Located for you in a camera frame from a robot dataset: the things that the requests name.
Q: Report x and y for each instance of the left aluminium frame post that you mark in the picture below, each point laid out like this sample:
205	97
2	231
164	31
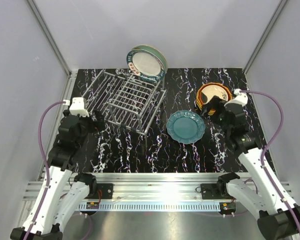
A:
48	35

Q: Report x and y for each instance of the white slotted cable duct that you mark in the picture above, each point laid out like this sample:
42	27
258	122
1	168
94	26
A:
130	206

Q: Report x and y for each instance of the grey wire dish rack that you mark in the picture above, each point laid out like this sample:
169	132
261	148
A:
123	98

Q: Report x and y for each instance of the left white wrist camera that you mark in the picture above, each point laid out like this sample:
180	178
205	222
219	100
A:
77	106

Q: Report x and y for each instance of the green floral plate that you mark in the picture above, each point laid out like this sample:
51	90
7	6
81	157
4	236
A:
155	52

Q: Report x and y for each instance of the aluminium frame post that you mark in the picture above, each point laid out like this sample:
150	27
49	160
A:
265	34
48	35

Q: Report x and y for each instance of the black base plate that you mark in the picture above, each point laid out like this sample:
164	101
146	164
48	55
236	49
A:
209	191
106	191

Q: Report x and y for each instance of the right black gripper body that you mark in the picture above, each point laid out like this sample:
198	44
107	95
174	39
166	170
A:
217	103

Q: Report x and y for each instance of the stack of orange red plates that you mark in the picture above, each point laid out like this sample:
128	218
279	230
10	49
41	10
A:
199	102

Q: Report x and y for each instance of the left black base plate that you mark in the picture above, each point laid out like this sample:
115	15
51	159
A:
106	191

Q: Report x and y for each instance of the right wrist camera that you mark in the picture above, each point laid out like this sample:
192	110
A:
240	98

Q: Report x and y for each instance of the teal plate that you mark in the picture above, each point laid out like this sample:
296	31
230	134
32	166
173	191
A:
185	127

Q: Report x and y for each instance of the aluminium mounting rail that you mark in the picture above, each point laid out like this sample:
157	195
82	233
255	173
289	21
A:
157	187

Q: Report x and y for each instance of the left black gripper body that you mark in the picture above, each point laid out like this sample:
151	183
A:
89	126

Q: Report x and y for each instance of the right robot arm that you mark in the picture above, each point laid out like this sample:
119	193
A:
276	212

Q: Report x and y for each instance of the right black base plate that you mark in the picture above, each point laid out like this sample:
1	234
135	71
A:
209	191

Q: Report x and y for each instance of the white plate blue patterned rim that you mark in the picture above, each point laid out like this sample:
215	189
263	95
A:
146	65

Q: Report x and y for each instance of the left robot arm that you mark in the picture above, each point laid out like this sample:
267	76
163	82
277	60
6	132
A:
52	210

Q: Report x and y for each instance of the cream plate with black flower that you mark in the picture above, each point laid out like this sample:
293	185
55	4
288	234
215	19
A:
212	90

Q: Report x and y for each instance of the right aluminium frame post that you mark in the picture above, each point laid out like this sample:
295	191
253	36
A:
265	34

